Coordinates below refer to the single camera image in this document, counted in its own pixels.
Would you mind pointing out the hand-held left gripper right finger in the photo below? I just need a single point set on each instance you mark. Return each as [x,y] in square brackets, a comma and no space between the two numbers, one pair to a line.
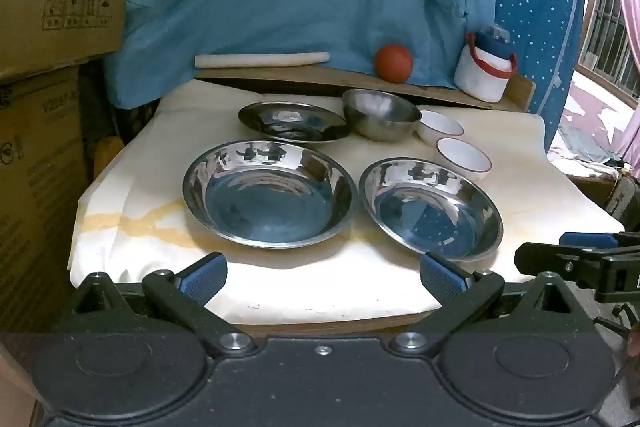
[442,279]

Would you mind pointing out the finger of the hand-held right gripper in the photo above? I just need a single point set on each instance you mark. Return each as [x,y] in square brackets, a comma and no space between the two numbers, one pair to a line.
[545,257]
[585,239]

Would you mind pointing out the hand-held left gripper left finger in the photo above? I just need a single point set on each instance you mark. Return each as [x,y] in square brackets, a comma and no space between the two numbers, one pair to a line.
[205,279]

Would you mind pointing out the medium steel plate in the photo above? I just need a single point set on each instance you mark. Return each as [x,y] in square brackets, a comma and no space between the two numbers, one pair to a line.
[425,217]

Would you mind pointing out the large steel plate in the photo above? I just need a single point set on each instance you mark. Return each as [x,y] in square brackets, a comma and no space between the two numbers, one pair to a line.
[270,207]

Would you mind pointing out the white red-rimmed bowl with sticker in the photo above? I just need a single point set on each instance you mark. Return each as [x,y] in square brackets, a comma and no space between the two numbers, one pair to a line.
[440,127]

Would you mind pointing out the steel bowl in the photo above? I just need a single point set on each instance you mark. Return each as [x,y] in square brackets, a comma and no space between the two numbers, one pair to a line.
[380,119]

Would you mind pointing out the small dark steel plate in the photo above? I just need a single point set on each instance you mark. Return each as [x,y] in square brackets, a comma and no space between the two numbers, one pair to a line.
[295,122]

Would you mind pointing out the dark bag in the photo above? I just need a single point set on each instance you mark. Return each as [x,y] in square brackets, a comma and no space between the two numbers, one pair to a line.
[625,199]

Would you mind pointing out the grey cloth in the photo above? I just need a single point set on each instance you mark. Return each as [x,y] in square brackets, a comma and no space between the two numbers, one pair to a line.
[585,144]

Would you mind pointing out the yellow object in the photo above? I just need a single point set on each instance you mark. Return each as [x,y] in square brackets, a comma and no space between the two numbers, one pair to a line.
[109,157]

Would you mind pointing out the white red-trimmed storage bag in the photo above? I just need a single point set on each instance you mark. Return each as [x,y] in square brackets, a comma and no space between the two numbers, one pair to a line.
[480,79]

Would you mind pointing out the brown cardboard box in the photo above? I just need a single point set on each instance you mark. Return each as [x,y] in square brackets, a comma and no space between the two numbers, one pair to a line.
[35,187]

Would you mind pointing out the wooden tray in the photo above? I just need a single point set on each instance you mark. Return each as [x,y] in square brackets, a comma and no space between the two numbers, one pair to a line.
[350,82]

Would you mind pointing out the window grille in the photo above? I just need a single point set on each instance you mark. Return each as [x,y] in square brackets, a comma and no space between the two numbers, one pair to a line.
[607,22]

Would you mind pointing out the red tomato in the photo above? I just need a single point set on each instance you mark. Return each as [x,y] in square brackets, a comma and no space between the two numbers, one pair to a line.
[394,63]

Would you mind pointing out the white foam rod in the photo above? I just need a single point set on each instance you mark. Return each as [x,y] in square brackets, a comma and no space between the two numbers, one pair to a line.
[260,59]

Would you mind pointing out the blue white-dotted cloth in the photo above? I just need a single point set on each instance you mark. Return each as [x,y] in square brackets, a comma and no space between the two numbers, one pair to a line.
[540,7]

